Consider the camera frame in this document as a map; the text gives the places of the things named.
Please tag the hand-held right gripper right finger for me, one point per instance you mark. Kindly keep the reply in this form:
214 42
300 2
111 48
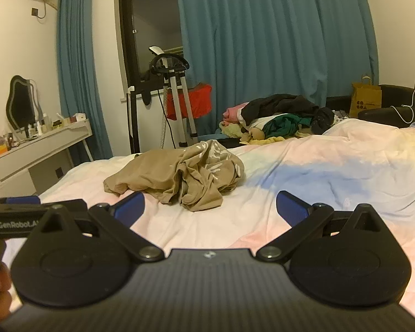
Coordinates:
290 204

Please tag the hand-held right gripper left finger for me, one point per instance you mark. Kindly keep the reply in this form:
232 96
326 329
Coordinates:
131 204

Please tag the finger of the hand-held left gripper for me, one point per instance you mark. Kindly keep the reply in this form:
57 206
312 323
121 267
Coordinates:
22 200

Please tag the khaki pants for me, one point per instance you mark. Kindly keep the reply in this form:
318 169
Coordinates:
193 179

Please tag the white vanity desk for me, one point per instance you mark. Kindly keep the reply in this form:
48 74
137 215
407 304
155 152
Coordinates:
38 152

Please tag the pastel duvet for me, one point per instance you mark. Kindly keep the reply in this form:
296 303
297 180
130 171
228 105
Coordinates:
332 166

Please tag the yellow towel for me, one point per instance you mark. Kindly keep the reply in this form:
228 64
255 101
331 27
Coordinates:
262 140

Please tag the row of cosmetic bottles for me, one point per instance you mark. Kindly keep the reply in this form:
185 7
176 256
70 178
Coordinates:
45 122

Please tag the white garment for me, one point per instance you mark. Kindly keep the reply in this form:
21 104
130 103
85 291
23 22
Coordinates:
257 121

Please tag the black bench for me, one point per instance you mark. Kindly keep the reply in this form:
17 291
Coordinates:
224 142

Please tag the dark knitted garment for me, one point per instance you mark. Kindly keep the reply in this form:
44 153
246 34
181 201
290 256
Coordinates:
323 119

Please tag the pale green fluffy cloth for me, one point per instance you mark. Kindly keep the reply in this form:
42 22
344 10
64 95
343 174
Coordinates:
230 129

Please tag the wavy black mirror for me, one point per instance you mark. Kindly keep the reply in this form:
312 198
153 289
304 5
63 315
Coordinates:
19 102

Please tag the black garment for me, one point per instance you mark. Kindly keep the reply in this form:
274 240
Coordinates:
280 105

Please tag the grey patterned cloth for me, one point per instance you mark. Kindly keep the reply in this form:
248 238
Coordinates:
340 117

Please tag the pink garment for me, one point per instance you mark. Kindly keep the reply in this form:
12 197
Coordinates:
233 112

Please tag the garment steamer stand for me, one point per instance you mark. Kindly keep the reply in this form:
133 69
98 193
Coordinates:
174 93

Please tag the red cloth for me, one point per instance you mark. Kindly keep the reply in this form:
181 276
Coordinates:
199 100

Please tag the brown paper bag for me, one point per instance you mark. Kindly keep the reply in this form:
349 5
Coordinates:
365 100

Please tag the black sofa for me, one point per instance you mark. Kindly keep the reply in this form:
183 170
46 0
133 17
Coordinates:
384 114

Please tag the narrow blue curtain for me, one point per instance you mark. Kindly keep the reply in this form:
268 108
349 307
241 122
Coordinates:
76 76

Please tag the wide blue curtain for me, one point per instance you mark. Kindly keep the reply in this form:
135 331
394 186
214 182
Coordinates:
262 41

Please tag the dark window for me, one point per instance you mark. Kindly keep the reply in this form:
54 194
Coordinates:
152 13

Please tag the black white upright frame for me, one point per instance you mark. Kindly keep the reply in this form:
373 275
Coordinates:
134 121

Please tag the black wall outlet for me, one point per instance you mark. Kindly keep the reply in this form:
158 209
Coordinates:
34 11

